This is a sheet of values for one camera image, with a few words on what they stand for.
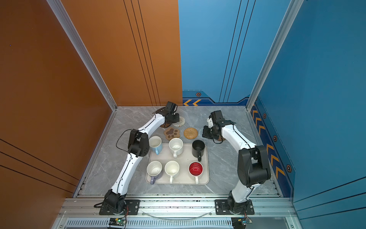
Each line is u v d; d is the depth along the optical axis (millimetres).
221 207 725
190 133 1025
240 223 696
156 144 907
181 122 1085
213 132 758
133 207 737
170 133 1025
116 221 710
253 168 463
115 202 643
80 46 837
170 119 949
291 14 714
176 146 948
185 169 889
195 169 849
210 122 847
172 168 843
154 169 845
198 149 912
